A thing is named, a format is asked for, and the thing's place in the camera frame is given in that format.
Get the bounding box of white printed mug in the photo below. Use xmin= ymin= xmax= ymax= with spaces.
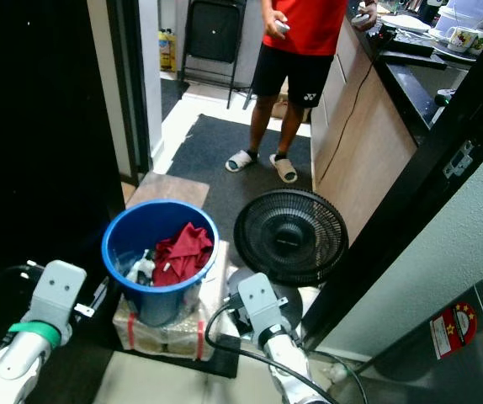
xmin=446 ymin=25 xmax=483 ymax=56

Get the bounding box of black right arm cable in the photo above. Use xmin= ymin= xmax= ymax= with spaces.
xmin=204 ymin=303 xmax=360 ymax=404

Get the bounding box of black round floor fan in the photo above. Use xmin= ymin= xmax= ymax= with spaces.
xmin=225 ymin=189 xmax=350 ymax=338

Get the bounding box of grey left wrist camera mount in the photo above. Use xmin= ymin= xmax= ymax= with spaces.
xmin=27 ymin=260 xmax=88 ymax=331

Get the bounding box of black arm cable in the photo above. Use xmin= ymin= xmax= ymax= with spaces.
xmin=0 ymin=263 xmax=45 ymax=338
xmin=204 ymin=303 xmax=360 ymax=404

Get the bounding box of person in red shirt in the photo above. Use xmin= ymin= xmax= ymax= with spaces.
xmin=223 ymin=0 xmax=379 ymax=184

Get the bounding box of black flat countertop appliance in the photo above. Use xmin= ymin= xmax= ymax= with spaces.
xmin=374 ymin=25 xmax=449 ymax=70

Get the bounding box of blue plastic bucket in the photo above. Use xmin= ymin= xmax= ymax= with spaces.
xmin=102 ymin=199 xmax=220 ymax=328

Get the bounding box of silver door latch plate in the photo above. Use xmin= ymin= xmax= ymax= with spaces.
xmin=443 ymin=141 xmax=475 ymax=178

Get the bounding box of dark grey floor mat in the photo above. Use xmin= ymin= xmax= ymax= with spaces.
xmin=164 ymin=114 xmax=316 ymax=253

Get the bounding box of black folding chair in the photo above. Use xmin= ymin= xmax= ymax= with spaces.
xmin=179 ymin=0 xmax=247 ymax=110

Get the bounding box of wooden cabinet black countertop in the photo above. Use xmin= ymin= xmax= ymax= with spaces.
xmin=309 ymin=15 xmax=483 ymax=247

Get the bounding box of yellow bottle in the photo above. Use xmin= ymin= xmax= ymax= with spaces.
xmin=158 ymin=28 xmax=178 ymax=73

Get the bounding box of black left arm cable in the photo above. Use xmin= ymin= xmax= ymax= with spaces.
xmin=0 ymin=263 xmax=45 ymax=338

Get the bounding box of dark red garment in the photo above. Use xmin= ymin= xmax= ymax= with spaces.
xmin=151 ymin=222 xmax=215 ymax=290

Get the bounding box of white printed garment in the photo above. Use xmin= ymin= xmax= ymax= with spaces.
xmin=127 ymin=249 xmax=158 ymax=284

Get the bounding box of black device green light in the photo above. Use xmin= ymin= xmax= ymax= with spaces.
xmin=433 ymin=88 xmax=458 ymax=107

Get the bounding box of black door frame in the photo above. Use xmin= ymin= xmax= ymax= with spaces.
xmin=300 ymin=34 xmax=483 ymax=348

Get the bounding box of brown wooden board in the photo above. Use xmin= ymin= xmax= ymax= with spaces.
xmin=124 ymin=173 xmax=211 ymax=211

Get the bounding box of bubble-wrapped box red tape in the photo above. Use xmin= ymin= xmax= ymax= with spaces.
xmin=112 ymin=244 xmax=227 ymax=362

